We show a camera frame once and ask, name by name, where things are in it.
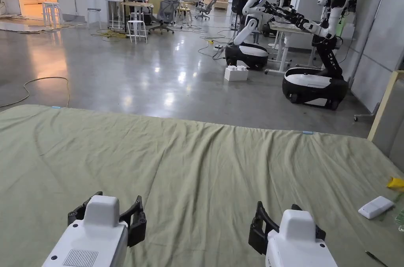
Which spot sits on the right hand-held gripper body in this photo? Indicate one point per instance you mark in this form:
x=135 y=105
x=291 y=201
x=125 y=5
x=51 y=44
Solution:
x=298 y=245

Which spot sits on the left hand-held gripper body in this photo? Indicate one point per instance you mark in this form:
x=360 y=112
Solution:
x=94 y=238

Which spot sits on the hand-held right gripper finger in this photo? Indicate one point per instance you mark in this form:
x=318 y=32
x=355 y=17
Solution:
x=258 y=232
x=319 y=233

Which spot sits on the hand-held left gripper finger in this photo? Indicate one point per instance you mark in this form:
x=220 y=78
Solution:
x=137 y=222
x=79 y=211

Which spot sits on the thin green pen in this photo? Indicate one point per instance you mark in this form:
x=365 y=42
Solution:
x=375 y=258

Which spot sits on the flat white box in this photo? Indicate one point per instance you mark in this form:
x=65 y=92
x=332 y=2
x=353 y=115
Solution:
x=375 y=207

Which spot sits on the bed with pale green sheet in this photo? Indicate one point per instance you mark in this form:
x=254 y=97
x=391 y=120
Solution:
x=195 y=169

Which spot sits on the white foam block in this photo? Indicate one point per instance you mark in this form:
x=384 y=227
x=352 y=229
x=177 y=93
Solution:
x=236 y=74

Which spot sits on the stack of white stools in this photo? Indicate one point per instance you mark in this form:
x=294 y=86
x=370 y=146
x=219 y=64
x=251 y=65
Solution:
x=52 y=13

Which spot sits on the white desk, wooden top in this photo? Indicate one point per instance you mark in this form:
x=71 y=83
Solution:
x=284 y=32

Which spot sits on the black humanoid robot, wheeled base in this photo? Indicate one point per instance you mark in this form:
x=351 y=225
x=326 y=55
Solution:
x=328 y=27

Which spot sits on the white humanoid robot, wheeled base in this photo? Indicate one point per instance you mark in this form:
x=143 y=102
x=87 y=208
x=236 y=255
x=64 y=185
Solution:
x=252 y=5

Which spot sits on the pale wooden frame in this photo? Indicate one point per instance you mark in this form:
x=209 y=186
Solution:
x=383 y=103

